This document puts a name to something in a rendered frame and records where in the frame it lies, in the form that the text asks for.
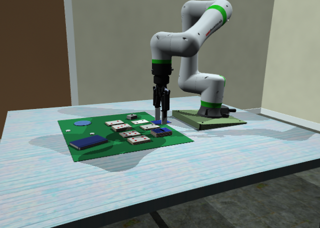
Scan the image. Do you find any blue round disc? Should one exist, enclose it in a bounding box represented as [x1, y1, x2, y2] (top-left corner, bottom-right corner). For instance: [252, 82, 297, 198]
[74, 120, 91, 126]

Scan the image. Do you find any green rectangular mat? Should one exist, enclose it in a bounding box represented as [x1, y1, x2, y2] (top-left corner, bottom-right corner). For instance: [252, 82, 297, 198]
[58, 111, 194, 162]

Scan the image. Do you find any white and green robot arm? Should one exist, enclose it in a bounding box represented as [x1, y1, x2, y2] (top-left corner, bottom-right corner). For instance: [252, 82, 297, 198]
[150, 0, 236, 119]

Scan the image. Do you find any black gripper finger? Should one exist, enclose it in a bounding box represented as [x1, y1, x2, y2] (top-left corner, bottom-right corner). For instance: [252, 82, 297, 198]
[153, 86, 161, 121]
[158, 87, 171, 125]

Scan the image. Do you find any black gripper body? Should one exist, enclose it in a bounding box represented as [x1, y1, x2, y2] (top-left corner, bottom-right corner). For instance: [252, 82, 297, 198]
[153, 75, 170, 95]

